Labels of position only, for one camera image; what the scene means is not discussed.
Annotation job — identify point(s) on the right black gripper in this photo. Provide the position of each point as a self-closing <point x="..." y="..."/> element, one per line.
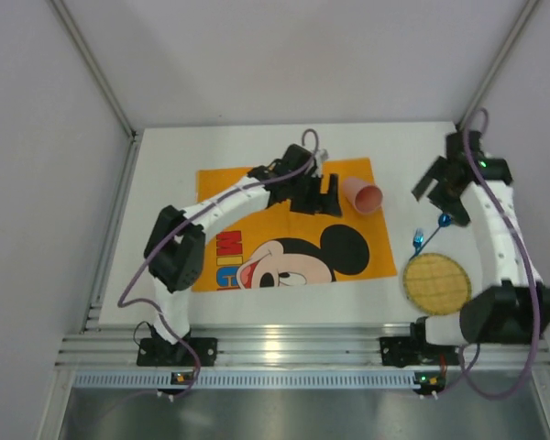
<point x="443" y="187"/>

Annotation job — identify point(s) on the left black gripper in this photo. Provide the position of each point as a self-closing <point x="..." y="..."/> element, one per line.
<point x="312" y="193"/>

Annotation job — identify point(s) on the pink plastic cup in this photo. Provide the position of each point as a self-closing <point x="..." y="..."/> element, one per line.
<point x="365" y="197"/>

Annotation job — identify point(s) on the orange Mickey Mouse placemat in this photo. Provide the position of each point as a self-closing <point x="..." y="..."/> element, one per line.
<point x="278" y="247"/>

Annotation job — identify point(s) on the yellow round plate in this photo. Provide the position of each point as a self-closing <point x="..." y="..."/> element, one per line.
<point x="436" y="284"/>

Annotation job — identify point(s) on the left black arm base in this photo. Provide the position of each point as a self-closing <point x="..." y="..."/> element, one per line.
<point x="154" y="351"/>

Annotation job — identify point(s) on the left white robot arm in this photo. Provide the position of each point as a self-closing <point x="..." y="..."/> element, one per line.
<point x="174" y="253"/>

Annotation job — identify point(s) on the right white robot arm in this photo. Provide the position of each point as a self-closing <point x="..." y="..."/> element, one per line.
<point x="475" y="190"/>

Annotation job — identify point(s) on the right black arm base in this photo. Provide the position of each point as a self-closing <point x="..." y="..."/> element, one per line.
<point x="414" y="350"/>

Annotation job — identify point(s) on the perforated grey cable duct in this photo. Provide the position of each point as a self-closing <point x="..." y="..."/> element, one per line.
<point x="257" y="380"/>

